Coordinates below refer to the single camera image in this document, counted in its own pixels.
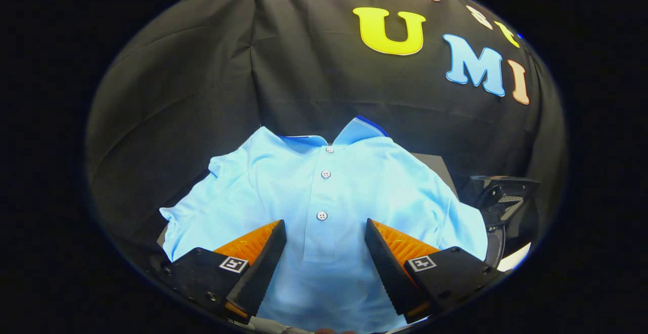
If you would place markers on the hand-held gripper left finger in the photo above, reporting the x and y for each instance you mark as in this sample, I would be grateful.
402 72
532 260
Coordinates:
263 263

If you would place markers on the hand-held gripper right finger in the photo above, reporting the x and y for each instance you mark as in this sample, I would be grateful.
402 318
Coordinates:
387 263

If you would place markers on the light blue polo shirt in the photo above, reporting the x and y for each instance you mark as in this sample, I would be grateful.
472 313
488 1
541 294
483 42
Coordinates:
324 192

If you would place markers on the grey cabinet with black top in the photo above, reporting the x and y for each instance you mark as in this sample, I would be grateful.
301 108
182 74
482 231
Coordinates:
435 169

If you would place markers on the white flat panel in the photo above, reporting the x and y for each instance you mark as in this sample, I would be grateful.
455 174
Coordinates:
516 258

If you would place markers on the black backdrop cloth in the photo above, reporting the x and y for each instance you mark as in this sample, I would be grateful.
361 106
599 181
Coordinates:
202 71

